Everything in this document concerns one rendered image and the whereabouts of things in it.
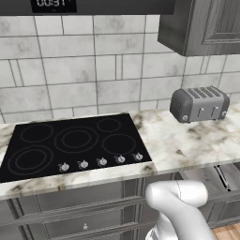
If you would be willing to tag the grey open drawer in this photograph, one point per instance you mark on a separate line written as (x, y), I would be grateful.
(223, 203)

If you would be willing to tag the dark metal tongs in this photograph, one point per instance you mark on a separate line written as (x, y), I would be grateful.
(223, 178)

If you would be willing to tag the grey wall cupboard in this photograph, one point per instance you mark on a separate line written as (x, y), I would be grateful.
(175, 28)

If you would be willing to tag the grey wall cupboard door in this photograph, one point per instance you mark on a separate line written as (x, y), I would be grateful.
(218, 25)

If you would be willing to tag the small silver drawer knob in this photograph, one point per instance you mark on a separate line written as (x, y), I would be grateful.
(85, 227)

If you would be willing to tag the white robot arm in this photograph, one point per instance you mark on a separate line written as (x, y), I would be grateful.
(179, 206)

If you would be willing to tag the grey four-slot toaster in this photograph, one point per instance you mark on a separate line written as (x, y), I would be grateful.
(200, 104)

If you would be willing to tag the grey narrow cupboard front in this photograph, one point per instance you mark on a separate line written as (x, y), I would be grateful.
(15, 218)

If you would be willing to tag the silver hob knob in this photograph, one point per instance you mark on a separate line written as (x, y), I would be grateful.
(101, 162)
(120, 159)
(83, 164)
(64, 167)
(138, 156)

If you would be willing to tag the grey drawer front with knob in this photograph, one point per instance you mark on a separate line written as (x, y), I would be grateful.
(93, 226)

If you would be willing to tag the grey plain drawer front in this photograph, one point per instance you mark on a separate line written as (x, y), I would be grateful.
(87, 197)

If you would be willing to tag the black glass hob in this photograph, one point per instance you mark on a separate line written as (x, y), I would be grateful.
(78, 143)

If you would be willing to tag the black microwave oven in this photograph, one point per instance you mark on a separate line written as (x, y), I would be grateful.
(93, 7)

